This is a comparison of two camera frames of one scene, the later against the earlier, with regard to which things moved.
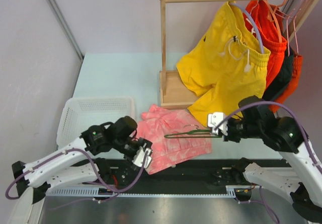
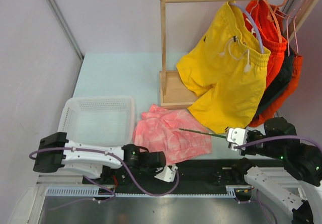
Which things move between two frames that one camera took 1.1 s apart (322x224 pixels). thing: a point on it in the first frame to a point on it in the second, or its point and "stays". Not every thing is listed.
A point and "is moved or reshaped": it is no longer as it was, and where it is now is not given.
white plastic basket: x=79 y=113 stays
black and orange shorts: x=286 y=81 stays
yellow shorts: x=228 y=64 stays
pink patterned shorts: x=157 y=123 stays
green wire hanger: x=195 y=133 is moved or reshaped
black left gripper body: x=129 y=147 to x=153 y=171
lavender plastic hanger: x=258 y=30 stays
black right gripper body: x=238 y=129 to x=260 y=148
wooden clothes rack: x=173 y=93 stays
